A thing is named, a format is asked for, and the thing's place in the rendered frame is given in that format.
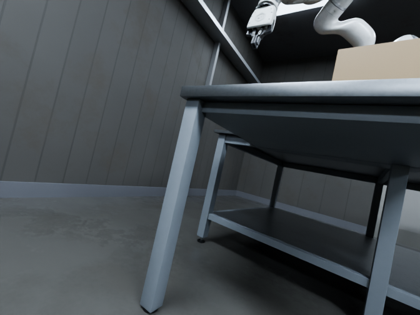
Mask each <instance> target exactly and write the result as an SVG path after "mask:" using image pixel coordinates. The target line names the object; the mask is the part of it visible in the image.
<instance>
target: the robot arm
mask: <svg viewBox="0 0 420 315"><path fill-rule="evenodd" d="M321 1H323V0H259V3H258V5H257V7H256V10H255V11H254V12H253V14H252V16H251V18H250V20H249V22H248V24H247V29H249V30H248V31H247V33H246V36H247V37H252V41H251V46H252V48H253V49H257V48H258V45H259V43H260V41H261V40H262V39H263V37H264V36H265V35H267V34H271V33H272V31H273V29H274V25H275V22H276V13H277V10H278V7H279V5H280V3H283V4H285V5H293V4H306V5H312V4H316V3H318V2H321ZM352 1H353V0H328V2H327V3H326V4H325V5H324V7H323V8H322V9H321V10H320V12H319V13H318V15H317V16H316V18H315V20H314V29H315V31H316V32H317V33H319V34H338V35H340V36H342V37H343V38H344V39H345V40H346V41H347V42H349V43H350V44H351V45H352V46H353V47H354V48H355V47H359V46H368V45H373V44H375V41H376V35H375V32H374V30H373V29H372V27H371V26H370V25H369V24H368V23H367V22H365V21H364V20H363V19H360V18H352V19H348V20H346V21H338V18H339V17H340V15H341V14H342V13H343V12H344V11H345V10H346V9H347V8H348V6H349V5H350V4H351V3H352ZM417 38H418V37H416V36H415V35H405V36H402V37H400V38H398V39H396V40H395V41H403V40H408V39H417Z"/></svg>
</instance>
